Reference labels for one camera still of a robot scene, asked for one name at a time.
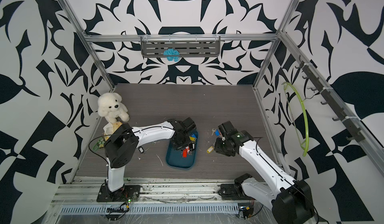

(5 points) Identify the yellow white tag key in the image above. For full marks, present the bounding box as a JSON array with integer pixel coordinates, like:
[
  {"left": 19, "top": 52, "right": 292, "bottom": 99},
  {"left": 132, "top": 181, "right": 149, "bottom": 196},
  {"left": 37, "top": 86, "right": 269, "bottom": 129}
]
[{"left": 207, "top": 145, "right": 215, "bottom": 153}]

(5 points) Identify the teal scrunchie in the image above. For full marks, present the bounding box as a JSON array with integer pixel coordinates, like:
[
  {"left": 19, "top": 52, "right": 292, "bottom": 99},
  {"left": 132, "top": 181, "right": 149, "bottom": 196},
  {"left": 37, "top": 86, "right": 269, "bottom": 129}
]
[{"left": 163, "top": 48, "right": 180, "bottom": 62}]

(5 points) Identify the blue tag key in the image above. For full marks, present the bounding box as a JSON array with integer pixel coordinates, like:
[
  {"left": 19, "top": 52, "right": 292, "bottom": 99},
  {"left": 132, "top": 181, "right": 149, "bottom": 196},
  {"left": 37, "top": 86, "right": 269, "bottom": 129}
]
[{"left": 212, "top": 128, "right": 221, "bottom": 136}]

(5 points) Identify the green carabiner keychain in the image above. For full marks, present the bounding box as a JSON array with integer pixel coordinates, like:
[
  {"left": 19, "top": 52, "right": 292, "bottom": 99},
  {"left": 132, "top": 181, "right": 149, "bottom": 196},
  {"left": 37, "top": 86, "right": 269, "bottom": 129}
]
[{"left": 92, "top": 138, "right": 105, "bottom": 151}]

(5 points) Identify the teal plastic storage box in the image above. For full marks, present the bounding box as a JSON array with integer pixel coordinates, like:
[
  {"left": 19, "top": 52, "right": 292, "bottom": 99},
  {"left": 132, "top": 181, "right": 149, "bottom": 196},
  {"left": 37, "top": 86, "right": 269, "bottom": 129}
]
[{"left": 166, "top": 129, "right": 199, "bottom": 171}]

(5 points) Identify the tissue packet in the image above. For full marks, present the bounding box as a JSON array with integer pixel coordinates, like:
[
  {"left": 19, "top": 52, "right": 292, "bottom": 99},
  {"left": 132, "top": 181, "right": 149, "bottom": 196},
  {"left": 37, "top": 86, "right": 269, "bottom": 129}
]
[{"left": 103, "top": 121, "right": 122, "bottom": 141}]

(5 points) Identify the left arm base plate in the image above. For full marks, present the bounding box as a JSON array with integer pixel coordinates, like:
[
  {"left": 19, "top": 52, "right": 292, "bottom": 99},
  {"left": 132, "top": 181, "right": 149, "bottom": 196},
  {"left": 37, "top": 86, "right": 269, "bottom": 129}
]
[{"left": 97, "top": 184, "right": 141, "bottom": 203}]

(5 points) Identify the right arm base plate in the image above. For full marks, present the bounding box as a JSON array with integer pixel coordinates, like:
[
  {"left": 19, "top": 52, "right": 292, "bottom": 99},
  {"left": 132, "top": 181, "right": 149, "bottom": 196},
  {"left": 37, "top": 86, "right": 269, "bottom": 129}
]
[{"left": 218, "top": 184, "right": 251, "bottom": 201}]

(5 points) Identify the grey wall shelf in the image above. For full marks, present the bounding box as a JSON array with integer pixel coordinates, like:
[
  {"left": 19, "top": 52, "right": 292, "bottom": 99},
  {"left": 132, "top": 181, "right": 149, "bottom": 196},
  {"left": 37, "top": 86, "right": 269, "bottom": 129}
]
[{"left": 140, "top": 35, "right": 221, "bottom": 58}]

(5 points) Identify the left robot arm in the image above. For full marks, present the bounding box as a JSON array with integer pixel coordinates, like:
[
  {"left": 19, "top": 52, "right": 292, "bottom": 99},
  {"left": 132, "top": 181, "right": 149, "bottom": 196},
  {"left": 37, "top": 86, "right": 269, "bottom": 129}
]
[{"left": 105, "top": 117, "right": 196, "bottom": 193}]

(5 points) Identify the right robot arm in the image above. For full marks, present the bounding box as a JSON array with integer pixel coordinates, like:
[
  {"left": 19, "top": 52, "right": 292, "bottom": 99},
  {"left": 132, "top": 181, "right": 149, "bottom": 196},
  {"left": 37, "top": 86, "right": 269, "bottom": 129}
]
[{"left": 215, "top": 121, "right": 316, "bottom": 224}]

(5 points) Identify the black hook rail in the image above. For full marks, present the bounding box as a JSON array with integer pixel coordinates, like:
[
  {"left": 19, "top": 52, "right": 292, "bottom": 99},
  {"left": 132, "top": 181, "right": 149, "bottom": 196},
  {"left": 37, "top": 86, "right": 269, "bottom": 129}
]
[{"left": 297, "top": 55, "right": 366, "bottom": 142}]

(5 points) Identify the white teddy bear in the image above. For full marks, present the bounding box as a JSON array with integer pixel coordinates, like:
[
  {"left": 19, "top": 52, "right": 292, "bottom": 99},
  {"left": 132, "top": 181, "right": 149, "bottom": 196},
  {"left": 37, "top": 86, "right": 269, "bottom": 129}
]
[{"left": 98, "top": 92, "right": 130, "bottom": 124}]

